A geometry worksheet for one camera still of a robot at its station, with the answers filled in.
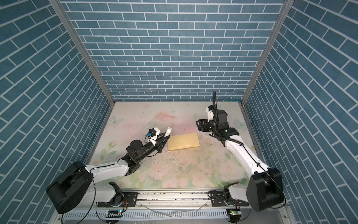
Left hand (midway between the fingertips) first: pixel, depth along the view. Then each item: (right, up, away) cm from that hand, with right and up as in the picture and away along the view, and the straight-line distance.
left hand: (168, 135), depth 78 cm
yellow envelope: (+8, -7, +21) cm, 23 cm away
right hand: (+18, +8, +5) cm, 21 cm away
